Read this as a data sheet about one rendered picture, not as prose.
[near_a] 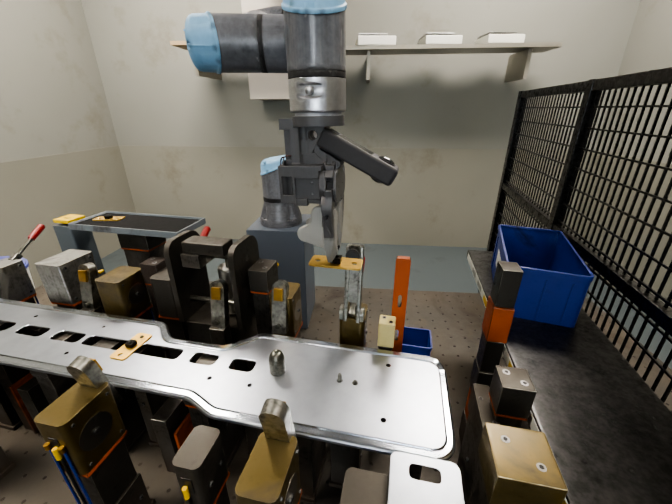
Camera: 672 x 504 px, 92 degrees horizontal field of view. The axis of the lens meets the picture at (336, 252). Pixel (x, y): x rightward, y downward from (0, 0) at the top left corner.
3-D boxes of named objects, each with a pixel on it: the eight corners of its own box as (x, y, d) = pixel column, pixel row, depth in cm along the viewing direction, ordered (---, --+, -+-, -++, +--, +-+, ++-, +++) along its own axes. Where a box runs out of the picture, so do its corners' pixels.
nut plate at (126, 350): (123, 361, 67) (122, 356, 67) (108, 358, 68) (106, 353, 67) (153, 335, 75) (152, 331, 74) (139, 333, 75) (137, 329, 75)
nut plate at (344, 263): (307, 265, 51) (307, 259, 51) (314, 256, 55) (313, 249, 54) (360, 271, 50) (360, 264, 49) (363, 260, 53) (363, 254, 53)
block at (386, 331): (371, 441, 83) (378, 323, 68) (372, 429, 86) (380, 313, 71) (384, 444, 82) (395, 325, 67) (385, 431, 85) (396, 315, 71)
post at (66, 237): (92, 338, 120) (49, 226, 102) (109, 326, 127) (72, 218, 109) (109, 341, 119) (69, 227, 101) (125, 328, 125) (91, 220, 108)
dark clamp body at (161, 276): (176, 389, 99) (146, 278, 83) (199, 362, 109) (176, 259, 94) (197, 393, 97) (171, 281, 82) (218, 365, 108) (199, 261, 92)
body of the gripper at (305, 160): (297, 195, 53) (291, 115, 48) (349, 197, 51) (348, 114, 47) (280, 208, 46) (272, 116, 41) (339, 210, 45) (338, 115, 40)
